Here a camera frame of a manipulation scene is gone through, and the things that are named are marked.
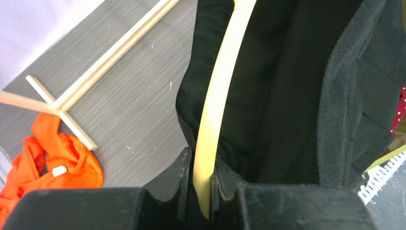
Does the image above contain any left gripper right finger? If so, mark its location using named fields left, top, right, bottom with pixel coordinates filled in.
left=212, top=157, right=376, bottom=230

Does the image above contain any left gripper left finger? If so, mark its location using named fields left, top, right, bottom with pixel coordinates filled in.
left=3, top=148, right=191, bottom=230

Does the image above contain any black garment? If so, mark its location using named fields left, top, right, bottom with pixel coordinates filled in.
left=187, top=0, right=406, bottom=230

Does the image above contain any yellow wooden hanger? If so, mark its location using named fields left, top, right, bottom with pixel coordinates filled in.
left=192, top=0, right=256, bottom=220

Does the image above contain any dark red polka dot garment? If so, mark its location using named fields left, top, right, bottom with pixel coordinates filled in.
left=391, top=86, right=406, bottom=133

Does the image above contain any orange garment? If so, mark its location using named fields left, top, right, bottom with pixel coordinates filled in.
left=0, top=113, right=104, bottom=224

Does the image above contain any wooden clothes rack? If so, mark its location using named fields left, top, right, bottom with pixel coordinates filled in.
left=0, top=0, right=178, bottom=150

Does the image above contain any olive green plastic basket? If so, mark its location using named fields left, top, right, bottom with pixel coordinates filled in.
left=365, top=119, right=406, bottom=172

